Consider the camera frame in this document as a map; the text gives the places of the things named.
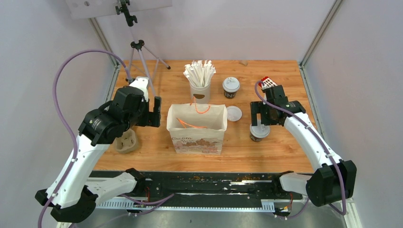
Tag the camera tripod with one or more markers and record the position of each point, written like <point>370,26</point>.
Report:
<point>122,8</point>

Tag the aluminium rail frame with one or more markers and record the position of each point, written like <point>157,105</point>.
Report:
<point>134,206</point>

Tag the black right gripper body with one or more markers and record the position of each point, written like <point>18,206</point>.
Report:
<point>264,109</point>

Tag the red white toy block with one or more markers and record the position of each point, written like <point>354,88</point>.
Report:
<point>267,82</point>

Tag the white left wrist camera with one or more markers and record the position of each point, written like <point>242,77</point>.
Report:
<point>141,83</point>

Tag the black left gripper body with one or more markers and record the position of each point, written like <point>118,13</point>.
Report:
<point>146,117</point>

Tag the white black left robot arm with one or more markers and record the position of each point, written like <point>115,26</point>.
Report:
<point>70,198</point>

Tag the white perforated board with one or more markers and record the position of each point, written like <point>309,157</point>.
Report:
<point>84,9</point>

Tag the paper takeout bag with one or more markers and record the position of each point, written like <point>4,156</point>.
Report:
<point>197,128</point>

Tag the brown cup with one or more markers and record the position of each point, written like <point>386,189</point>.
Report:
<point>254,138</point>
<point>230,94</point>

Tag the white coffee cup lid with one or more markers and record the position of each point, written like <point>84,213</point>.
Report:
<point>231,84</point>

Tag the white cup of straws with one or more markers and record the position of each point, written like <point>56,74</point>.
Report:
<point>199,74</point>

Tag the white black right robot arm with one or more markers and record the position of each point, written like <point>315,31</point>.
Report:
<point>333,179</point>

